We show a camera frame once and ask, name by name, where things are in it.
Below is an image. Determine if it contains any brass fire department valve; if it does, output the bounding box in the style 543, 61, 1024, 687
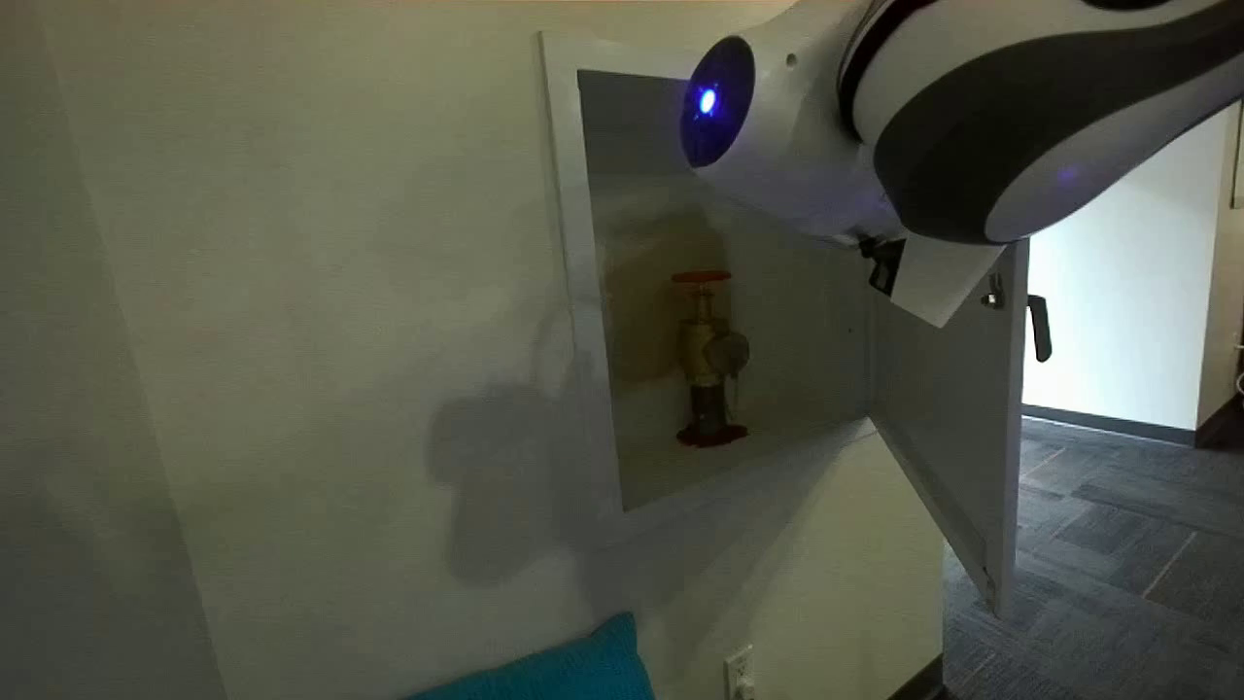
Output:
674, 267, 751, 449

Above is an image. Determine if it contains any white fire valve cabinet door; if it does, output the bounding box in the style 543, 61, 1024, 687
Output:
872, 244, 1025, 615

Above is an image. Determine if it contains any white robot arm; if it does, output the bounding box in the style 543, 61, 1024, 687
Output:
679, 0, 1244, 327

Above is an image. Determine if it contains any black door latch handle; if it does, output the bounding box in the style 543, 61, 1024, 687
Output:
1025, 297, 1054, 362

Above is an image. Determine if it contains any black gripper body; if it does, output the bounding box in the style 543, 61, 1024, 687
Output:
859, 235, 1005, 327

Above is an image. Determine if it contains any white wall outlet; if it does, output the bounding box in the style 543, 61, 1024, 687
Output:
725, 646, 753, 700

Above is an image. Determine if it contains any teal cushion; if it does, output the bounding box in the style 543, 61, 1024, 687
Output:
410, 615, 653, 700

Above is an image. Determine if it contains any white cabinet door frame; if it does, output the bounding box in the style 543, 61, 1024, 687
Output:
538, 26, 900, 519

